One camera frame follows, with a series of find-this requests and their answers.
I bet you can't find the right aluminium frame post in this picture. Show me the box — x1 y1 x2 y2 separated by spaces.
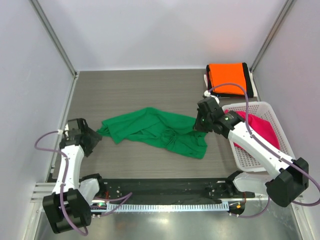
250 0 296 73

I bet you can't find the folded orange t-shirt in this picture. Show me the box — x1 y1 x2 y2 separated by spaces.
207 62 247 96

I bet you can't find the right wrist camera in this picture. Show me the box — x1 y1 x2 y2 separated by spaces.
203 90 220 105

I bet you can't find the white slotted cable duct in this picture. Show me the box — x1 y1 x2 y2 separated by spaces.
91 201 229 214

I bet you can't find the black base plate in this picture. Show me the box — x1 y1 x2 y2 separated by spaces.
103 178 255 205

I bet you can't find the folded black t-shirt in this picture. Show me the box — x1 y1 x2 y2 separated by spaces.
206 62 254 98

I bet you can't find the green t-shirt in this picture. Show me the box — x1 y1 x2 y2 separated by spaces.
97 107 208 159

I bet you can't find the pink t-shirt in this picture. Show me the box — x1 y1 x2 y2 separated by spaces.
223 109 281 151

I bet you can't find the aluminium frame post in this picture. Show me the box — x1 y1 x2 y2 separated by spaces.
29 0 77 79
250 0 296 73

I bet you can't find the white plastic basket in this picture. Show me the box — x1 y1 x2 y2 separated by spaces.
222 101 296 178

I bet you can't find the left aluminium frame post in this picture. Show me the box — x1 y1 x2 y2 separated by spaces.
29 0 77 79

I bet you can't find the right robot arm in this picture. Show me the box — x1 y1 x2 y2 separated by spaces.
193 97 309 207

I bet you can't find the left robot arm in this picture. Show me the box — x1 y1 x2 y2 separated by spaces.
42 118 107 236

